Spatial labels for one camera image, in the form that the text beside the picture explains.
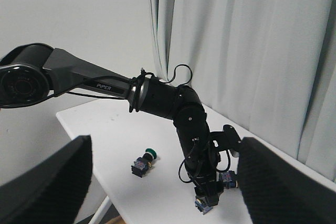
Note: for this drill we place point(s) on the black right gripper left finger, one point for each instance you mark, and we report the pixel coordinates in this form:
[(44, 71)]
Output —
[(54, 190)]

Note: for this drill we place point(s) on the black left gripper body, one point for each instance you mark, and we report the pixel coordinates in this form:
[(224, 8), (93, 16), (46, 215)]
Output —
[(201, 150)]

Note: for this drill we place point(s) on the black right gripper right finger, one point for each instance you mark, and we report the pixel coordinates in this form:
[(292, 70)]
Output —
[(276, 192)]

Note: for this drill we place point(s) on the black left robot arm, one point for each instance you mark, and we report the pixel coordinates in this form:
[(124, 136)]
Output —
[(34, 73)]

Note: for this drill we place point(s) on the green button front left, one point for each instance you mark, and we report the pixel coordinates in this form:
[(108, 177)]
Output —
[(144, 163)]

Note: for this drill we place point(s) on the grey curtain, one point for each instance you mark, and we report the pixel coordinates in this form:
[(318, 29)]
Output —
[(267, 65)]

